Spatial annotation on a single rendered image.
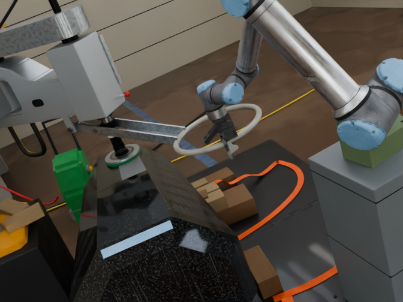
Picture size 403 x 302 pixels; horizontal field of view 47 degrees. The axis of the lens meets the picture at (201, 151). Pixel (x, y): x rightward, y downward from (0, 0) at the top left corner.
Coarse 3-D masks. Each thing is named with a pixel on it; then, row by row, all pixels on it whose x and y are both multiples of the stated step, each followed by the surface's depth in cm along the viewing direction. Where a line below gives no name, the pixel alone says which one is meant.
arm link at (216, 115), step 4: (220, 108) 208; (224, 108) 210; (212, 112) 208; (216, 112) 208; (220, 112) 208; (224, 112) 210; (208, 116) 211; (212, 116) 209; (216, 116) 209; (220, 116) 209
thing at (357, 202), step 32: (320, 160) 198; (320, 192) 206; (352, 192) 182; (384, 192) 171; (352, 224) 194; (384, 224) 175; (352, 256) 207; (384, 256) 182; (352, 288) 223; (384, 288) 194
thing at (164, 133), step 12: (96, 120) 275; (120, 120) 268; (132, 120) 265; (96, 132) 263; (108, 132) 261; (120, 132) 258; (132, 132) 255; (144, 132) 252; (156, 132) 260; (168, 132) 259; (180, 132) 257
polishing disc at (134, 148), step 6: (132, 144) 280; (114, 150) 281; (132, 150) 272; (138, 150) 271; (108, 156) 276; (114, 156) 273; (120, 156) 270; (126, 156) 267; (132, 156) 266; (108, 162) 268; (114, 162) 265; (120, 162) 265
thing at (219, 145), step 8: (240, 104) 253; (248, 104) 248; (256, 112) 234; (200, 120) 260; (256, 120) 225; (192, 128) 258; (248, 128) 221; (184, 136) 254; (240, 136) 219; (176, 144) 240; (216, 144) 218; (176, 152) 235; (184, 152) 227; (192, 152) 224; (200, 152) 221; (208, 152) 220
